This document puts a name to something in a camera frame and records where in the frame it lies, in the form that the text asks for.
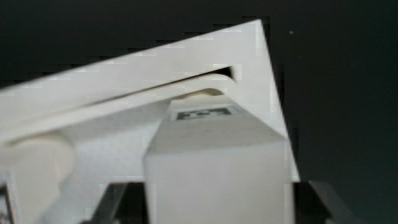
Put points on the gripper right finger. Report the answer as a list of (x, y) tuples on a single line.
[(341, 215)]

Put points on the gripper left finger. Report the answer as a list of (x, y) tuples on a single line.
[(103, 216)]

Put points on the white leg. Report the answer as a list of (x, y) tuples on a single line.
[(216, 171), (35, 167)]

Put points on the white desk top tray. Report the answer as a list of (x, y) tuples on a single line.
[(99, 104)]

